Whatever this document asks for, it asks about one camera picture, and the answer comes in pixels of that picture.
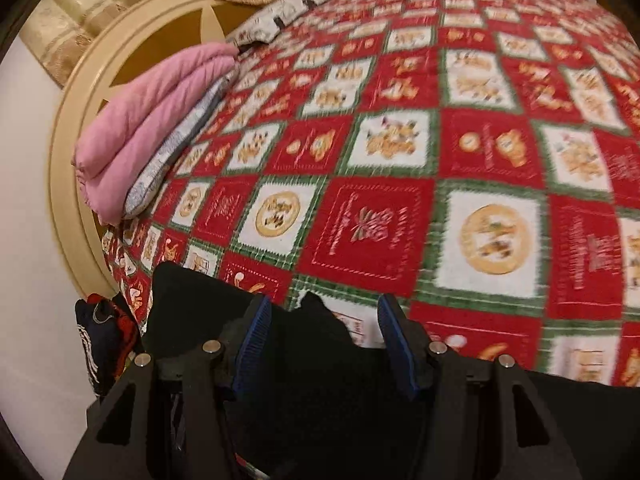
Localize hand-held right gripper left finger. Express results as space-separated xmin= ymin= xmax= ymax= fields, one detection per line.
xmin=62 ymin=294 xmax=273 ymax=480

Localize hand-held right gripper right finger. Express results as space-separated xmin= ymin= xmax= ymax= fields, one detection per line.
xmin=376 ymin=294 xmax=583 ymax=480

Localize black pants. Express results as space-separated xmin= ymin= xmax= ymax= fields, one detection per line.
xmin=142 ymin=261 xmax=640 ymax=480

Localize dark navy printed garment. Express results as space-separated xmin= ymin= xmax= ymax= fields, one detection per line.
xmin=75 ymin=292 xmax=146 ymax=396

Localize red checkered printed blanket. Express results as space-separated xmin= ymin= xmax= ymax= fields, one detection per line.
xmin=101 ymin=0 xmax=640 ymax=388

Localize grey patterned pillow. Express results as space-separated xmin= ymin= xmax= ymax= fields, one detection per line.
xmin=123 ymin=67 xmax=241 ymax=220

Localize pink folded quilt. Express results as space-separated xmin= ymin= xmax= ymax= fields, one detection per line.
xmin=71 ymin=42 xmax=238 ymax=227

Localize cream wooden headboard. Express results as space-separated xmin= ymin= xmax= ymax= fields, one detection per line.
xmin=47 ymin=0 xmax=261 ymax=301

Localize beige patterned curtain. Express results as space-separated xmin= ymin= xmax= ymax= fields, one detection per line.
xmin=19 ymin=0 xmax=302 ymax=91

